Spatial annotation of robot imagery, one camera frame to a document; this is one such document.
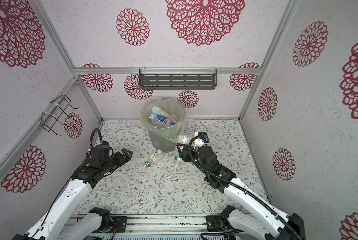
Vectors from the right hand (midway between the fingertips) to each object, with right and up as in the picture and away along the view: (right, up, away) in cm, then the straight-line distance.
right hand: (180, 143), depth 70 cm
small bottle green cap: (-16, -11, +22) cm, 29 cm away
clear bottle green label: (+1, +2, -2) cm, 3 cm away
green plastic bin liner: (-5, +22, +25) cm, 34 cm away
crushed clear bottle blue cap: (-10, +12, +13) cm, 21 cm away
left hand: (-29, -9, +10) cm, 31 cm away
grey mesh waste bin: (-15, -1, +32) cm, 35 cm away
